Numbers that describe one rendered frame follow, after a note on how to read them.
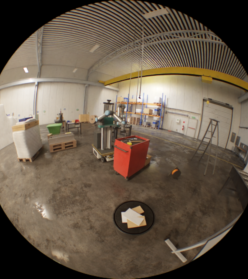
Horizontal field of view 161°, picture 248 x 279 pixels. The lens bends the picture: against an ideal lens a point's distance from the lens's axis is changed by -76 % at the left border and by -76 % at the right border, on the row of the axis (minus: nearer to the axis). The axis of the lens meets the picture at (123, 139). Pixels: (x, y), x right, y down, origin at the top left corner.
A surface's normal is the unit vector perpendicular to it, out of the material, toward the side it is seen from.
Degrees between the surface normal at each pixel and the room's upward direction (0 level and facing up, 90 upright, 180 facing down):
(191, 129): 90
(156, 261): 0
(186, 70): 90
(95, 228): 0
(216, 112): 90
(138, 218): 12
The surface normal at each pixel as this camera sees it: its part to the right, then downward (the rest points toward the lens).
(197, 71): -0.69, 0.16
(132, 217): 0.22, -0.97
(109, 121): 0.61, 0.29
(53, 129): 0.56, 0.54
